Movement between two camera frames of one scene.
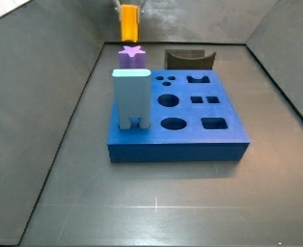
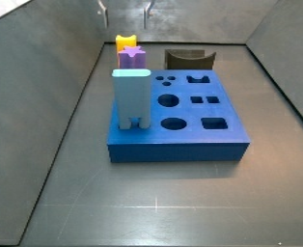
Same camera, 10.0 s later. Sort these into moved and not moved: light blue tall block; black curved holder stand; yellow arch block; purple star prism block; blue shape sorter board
Moved: yellow arch block
Not moved: black curved holder stand; light blue tall block; blue shape sorter board; purple star prism block
